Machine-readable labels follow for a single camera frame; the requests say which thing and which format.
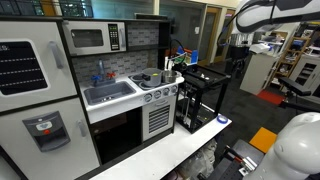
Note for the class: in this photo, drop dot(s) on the toy microwave oven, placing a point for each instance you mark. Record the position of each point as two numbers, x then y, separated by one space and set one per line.
100 49

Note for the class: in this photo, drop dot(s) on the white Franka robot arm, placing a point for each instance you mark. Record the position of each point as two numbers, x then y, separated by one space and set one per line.
300 150

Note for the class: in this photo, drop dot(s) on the white toy oven door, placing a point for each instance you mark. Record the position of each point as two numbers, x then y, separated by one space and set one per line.
159 118

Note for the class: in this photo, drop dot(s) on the wooden framed glass door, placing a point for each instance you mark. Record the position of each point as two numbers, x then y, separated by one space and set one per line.
222 55
208 33

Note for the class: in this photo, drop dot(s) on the white fridge door black window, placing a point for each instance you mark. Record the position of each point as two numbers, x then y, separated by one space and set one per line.
60 86

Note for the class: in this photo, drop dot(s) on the white fridge door with dispenser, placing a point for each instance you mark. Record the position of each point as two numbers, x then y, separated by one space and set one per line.
73 160

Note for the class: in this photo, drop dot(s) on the white cabinet with glass door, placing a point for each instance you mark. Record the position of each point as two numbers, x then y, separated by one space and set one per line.
305 75

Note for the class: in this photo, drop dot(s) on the grey stove knob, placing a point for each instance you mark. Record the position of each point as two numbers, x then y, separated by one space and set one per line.
166 91
148 97
157 94
174 89

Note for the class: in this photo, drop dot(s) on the grey toy pot with lid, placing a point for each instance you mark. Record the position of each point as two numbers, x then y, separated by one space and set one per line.
152 77

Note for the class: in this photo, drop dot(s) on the shiny steel pot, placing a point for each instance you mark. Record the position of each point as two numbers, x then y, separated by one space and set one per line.
170 77

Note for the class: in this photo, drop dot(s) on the toy kitchen playset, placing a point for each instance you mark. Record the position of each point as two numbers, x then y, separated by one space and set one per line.
133 63

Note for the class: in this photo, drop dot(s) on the grey toy sink basin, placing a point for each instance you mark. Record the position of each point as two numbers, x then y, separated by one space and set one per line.
110 91

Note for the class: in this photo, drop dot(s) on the grey toy faucet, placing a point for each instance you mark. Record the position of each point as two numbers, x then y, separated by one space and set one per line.
101 68

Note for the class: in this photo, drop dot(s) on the blue tape roll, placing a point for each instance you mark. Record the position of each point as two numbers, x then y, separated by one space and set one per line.
222 121

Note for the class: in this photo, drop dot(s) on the flat rectangular box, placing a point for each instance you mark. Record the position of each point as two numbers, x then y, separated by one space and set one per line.
146 16

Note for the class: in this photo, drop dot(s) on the grey crumpled cloth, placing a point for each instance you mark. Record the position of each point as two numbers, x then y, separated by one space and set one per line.
203 156

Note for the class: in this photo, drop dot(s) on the plain white cabinet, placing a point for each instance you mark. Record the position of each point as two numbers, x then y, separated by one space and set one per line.
256 73

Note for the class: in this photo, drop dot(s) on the orange and black bar clamp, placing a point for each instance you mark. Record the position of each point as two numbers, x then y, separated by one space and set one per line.
238 159

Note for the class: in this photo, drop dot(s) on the black perforated breadboard plate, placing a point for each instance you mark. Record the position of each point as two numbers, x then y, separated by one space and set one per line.
226 171

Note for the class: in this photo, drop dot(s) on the red floor mat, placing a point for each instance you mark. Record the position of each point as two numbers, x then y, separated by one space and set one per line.
270 97

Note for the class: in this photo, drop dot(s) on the orange floor mat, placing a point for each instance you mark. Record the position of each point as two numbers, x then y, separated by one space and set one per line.
263 140

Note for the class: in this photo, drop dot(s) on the wooden shelf unit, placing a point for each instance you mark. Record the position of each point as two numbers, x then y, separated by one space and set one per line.
286 56

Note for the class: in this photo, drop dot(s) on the black metal stand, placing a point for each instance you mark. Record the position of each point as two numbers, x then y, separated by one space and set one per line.
293 85

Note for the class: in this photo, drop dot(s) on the grey metal base plate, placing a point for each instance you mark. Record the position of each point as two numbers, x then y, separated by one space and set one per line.
246 148

